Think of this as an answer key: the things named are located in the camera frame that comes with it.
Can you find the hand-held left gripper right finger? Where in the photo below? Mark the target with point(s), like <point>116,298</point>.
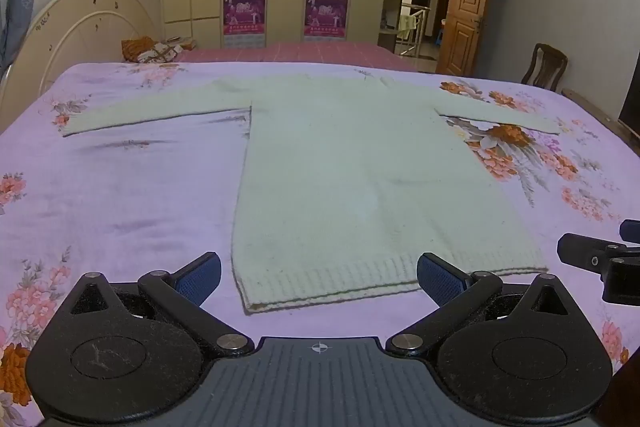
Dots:
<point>440,279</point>

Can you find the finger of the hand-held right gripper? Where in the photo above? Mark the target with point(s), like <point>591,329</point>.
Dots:
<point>580,249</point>
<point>631,229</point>

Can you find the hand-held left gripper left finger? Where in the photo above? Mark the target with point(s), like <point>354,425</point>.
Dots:
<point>200,279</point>

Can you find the pale green knit sweater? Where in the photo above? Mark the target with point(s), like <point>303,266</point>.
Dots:
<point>340,167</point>

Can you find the purple floral blanket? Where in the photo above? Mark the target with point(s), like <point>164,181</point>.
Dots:
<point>125,187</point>

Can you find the dark wooden chair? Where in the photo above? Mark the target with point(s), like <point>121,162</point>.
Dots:
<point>544,67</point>

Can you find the floral folded cloth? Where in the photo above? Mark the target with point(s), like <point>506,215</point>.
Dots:
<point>160,53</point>

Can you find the orange pillow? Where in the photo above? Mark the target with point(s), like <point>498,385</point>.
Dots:
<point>136,49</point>

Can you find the blue plastic stool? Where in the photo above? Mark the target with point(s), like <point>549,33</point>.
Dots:
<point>442,34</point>

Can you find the pink bed sheet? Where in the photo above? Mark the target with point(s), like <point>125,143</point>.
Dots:
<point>300,53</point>

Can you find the brown wooden door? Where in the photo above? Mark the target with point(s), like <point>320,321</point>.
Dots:
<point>462,12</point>

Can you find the cream curved headboard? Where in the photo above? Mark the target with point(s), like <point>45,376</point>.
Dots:
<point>75,32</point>

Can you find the wooden bed frame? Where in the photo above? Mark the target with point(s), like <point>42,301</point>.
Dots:
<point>600,112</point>

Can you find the purple wall poster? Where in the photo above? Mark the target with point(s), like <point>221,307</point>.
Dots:
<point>326,13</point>
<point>244,14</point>

